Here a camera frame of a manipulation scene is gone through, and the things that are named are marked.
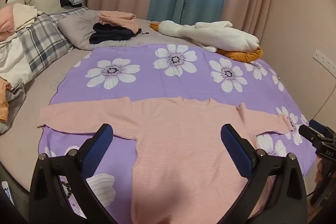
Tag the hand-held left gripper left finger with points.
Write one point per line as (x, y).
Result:
(97, 146)

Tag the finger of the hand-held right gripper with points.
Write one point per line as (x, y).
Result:
(311, 134)
(319, 126)

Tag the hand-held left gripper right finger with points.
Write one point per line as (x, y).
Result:
(233, 148)

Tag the pink striped sweater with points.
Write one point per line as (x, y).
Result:
(178, 150)

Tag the dark folded clothes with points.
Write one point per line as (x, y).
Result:
(110, 32)

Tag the pink folded clothes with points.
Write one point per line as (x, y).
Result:
(118, 16)

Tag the person's right hand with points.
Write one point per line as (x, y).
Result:
(320, 171)

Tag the pinkish grey bed sheet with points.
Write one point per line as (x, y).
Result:
(26, 142)

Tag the purple floral blanket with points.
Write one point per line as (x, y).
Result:
(147, 87)

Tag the grey crumpled garment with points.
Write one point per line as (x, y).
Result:
(15, 100)

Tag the orange printed garment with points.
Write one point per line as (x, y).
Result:
(4, 106)

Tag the white goose plush toy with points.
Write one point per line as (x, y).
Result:
(210, 32)

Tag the grey pillow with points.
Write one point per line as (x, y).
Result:
(76, 29)

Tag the plaid quilt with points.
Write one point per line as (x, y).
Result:
(44, 37)

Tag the cream crumpled garment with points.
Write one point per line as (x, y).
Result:
(23, 15)

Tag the grey-green pillow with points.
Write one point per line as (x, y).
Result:
(44, 2)

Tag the pink crumpled garment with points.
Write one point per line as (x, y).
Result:
(6, 22)

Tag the white wall socket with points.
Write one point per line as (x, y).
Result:
(325, 60)

